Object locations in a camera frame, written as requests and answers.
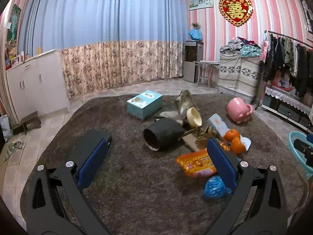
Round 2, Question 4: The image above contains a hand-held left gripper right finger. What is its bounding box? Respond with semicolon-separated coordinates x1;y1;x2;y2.
207;137;297;235

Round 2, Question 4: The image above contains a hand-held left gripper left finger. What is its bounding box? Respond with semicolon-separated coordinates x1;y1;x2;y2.
26;130;113;235

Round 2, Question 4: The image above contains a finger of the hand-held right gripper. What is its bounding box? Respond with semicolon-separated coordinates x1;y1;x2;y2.
293;139;313;172

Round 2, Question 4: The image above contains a light blue plastic basin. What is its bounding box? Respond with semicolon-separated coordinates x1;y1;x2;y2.
289;131;313;179

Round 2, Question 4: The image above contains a light blue tissue packet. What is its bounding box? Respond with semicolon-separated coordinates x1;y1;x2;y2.
208;114;230;137

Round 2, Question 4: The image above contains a cream plastic bowl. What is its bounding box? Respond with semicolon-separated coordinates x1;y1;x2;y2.
186;107;202;128

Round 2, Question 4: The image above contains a blue plastic bag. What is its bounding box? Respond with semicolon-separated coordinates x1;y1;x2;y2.
203;175;233;199

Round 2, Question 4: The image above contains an orange fruit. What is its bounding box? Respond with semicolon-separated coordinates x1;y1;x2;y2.
231;136;246;154
224;129;239;142

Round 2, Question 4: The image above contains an orange snack bag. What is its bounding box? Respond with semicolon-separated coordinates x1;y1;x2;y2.
174;149;217;179

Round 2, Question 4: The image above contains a white paper plate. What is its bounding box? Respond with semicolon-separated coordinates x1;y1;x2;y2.
241;136;252;151

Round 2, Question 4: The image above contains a brown crumpled wrapper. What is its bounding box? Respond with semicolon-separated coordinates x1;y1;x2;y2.
196;125;219;142

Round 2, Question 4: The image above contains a brown cardboard sheet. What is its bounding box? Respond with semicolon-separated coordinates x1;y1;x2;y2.
182;127;208;152

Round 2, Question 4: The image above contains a low shelf with lace cloth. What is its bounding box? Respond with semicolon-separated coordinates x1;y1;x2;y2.
261;86;313;131

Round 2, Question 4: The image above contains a brown shaggy carpet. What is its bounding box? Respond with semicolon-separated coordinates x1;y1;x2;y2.
21;93;309;235

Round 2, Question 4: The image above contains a pink pig-shaped mug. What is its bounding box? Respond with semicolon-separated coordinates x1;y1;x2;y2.
225;97;254;124

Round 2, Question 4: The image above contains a black ribbed bin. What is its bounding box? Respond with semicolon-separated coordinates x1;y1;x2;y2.
143;117;184;151

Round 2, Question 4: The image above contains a beige folded cloth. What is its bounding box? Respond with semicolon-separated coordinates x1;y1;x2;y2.
159;111;184;125

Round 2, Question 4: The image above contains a small wooden stool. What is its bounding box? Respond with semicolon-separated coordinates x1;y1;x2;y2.
20;111;42;134

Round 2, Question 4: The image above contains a teal cardboard box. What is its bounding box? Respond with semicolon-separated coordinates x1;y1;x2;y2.
127;90;163;120

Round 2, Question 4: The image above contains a crumpled floor cloth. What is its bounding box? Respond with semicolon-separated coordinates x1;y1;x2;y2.
3;139;25;162

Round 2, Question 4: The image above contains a row of hanging clothes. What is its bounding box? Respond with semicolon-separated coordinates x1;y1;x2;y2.
260;30;313;99

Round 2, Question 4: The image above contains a white plastic bag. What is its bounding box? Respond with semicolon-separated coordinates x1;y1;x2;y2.
0;115;13;143

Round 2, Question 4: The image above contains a cabinet under patterned cloth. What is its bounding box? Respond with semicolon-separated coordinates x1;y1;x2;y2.
217;51;261;104

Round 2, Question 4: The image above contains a white cabinet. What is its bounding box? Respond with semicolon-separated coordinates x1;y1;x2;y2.
5;49;70;123

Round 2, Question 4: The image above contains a small grey table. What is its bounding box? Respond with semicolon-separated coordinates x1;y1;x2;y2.
196;60;220;89

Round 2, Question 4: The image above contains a grey water dispenser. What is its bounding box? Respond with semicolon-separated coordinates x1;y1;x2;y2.
183;40;204;83

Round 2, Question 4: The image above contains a pile of clothes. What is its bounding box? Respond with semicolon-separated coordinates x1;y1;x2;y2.
219;37;262;58

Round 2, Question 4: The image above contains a blue and floral curtain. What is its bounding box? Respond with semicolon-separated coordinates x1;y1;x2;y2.
18;0;188;98

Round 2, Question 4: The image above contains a row of photo frames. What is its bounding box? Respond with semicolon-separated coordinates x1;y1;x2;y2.
5;46;26;69

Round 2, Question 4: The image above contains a blue covered water bottle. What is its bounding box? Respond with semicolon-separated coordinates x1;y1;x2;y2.
188;29;203;41

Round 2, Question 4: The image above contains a black window frame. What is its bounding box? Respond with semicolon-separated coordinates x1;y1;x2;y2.
299;0;313;34

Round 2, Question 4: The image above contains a red heart wall decoration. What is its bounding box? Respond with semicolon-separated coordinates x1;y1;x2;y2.
218;0;253;27

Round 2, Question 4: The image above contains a green wall poster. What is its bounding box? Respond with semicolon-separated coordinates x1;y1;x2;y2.
8;4;22;44

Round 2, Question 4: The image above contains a wide wall picture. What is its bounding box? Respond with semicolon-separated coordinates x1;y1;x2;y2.
189;0;214;11

